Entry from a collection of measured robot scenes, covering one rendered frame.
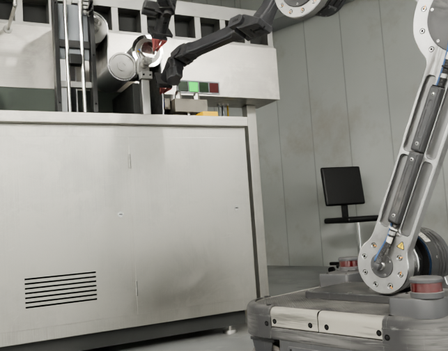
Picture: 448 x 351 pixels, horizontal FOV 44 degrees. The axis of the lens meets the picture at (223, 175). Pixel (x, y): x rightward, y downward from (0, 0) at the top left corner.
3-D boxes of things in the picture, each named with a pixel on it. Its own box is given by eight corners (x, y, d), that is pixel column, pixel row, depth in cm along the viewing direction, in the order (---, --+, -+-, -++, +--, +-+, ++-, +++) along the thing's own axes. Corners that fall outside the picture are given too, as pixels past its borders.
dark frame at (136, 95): (134, 127, 241) (132, 82, 243) (114, 139, 270) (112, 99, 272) (151, 127, 245) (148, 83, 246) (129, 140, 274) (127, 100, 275)
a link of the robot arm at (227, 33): (263, 25, 210) (242, 10, 203) (260, 38, 208) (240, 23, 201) (189, 56, 241) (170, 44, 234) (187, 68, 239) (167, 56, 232)
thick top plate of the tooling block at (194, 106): (175, 111, 247) (174, 97, 247) (146, 127, 282) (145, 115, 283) (207, 112, 254) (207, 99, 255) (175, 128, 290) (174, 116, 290)
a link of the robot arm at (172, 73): (194, 54, 238) (178, 44, 232) (196, 73, 231) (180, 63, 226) (175, 71, 244) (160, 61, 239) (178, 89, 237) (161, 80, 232)
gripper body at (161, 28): (172, 40, 241) (176, 24, 237) (150, 36, 236) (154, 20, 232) (168, 32, 246) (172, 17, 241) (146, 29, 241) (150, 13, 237)
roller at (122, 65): (110, 78, 238) (109, 51, 239) (95, 92, 261) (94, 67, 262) (136, 79, 244) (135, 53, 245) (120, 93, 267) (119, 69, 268)
